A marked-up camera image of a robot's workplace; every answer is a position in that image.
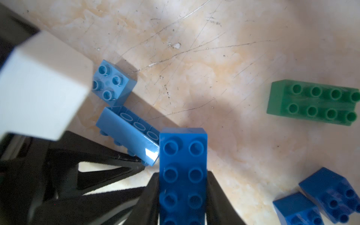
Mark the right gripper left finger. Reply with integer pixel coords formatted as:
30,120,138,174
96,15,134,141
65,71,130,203
124,172,159,225

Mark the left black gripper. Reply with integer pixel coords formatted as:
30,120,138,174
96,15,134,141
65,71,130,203
0,5,147,225

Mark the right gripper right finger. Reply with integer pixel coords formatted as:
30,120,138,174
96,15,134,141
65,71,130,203
206,171,246,225

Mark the blue 2x4 lego brick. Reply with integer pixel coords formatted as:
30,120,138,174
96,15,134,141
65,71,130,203
159,127,208,225

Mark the green 2x4 lego brick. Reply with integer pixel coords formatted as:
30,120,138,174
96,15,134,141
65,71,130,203
267,80,360,126

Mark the light blue 2x4 brick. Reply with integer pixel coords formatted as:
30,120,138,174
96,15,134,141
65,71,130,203
96,106,160,166

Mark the blue 2x2 brick lower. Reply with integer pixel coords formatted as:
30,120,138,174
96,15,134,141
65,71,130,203
273,192,323,225

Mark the light blue 2x2 brick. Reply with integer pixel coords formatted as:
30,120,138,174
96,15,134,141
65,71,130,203
92,60,137,107

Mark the blue 2x2 brick upper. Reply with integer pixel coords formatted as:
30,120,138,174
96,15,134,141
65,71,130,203
299,167,360,224

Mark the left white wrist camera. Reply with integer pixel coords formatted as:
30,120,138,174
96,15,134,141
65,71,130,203
1,31,94,141

